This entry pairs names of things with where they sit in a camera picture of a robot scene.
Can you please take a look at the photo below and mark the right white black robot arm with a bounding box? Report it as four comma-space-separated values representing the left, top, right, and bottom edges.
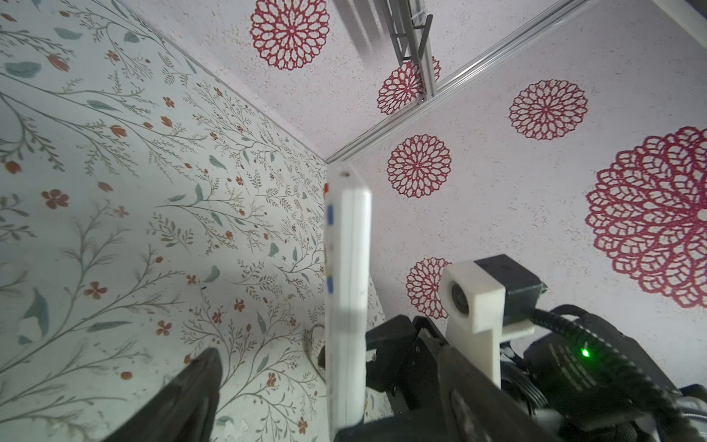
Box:
333, 305, 706, 441

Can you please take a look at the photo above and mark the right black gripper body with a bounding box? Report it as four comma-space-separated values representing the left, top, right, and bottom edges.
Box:
317, 314, 449, 413

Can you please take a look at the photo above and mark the dark grey wall shelf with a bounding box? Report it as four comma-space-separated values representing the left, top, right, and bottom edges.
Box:
374, 0, 437, 101

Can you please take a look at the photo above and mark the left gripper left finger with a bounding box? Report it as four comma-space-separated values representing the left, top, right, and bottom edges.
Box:
105, 348, 223, 442

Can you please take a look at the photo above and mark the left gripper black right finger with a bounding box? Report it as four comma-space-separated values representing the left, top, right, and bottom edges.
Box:
335, 334, 553, 441

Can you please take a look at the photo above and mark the white remote control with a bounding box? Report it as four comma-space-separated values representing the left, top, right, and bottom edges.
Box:
324, 162, 372, 441

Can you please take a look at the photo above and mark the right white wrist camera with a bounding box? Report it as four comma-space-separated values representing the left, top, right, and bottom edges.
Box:
438, 254, 546, 387

